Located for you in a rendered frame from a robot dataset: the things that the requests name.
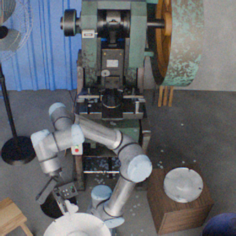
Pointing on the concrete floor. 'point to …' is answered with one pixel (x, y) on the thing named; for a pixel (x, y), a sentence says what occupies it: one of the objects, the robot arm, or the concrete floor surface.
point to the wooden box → (198, 207)
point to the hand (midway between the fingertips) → (67, 219)
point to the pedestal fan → (9, 152)
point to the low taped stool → (11, 217)
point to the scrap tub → (220, 225)
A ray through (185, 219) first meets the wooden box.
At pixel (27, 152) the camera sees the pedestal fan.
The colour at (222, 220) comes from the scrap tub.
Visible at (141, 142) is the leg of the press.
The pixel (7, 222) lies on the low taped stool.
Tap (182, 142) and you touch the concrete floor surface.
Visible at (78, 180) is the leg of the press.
